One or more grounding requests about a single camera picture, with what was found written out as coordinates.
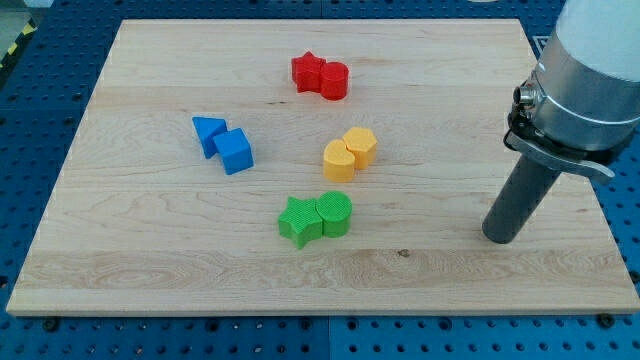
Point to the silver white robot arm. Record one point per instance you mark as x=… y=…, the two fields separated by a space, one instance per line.
x=579 y=107

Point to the blue cube block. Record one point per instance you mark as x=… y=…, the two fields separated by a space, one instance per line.
x=235 y=151

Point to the light wooden board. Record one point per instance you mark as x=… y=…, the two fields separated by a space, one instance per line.
x=140 y=223

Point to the yellow heart block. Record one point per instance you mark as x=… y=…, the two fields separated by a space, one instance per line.
x=338 y=162

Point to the green cylinder block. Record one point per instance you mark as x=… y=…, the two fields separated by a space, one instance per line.
x=335 y=209

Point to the green star block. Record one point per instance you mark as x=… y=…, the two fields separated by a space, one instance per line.
x=300 y=221

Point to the yellow hexagon block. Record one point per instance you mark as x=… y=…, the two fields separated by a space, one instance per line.
x=362 y=143

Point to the red cylinder block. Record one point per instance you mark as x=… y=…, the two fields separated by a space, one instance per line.
x=334 y=78

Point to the red star block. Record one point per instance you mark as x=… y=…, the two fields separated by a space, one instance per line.
x=305 y=72

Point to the blue triangle block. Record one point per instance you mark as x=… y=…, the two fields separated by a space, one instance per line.
x=206 y=129

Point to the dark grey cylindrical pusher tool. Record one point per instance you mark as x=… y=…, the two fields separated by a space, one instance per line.
x=525 y=188

